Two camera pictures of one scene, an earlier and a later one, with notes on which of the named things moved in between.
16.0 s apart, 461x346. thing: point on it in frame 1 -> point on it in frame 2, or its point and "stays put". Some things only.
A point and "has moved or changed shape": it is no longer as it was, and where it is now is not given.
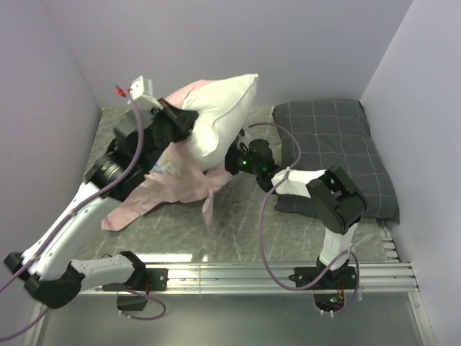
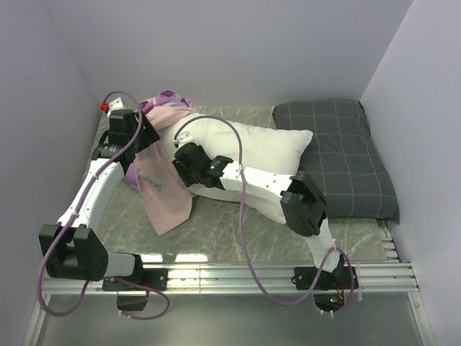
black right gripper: [233, 151] -> [188, 179]
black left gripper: [183, 120] -> [149, 135]
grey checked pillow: [319, 135] stays put
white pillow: [223, 109] -> [266, 148]
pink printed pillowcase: [176, 174] has moved or changed shape
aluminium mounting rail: [393, 276] stays put
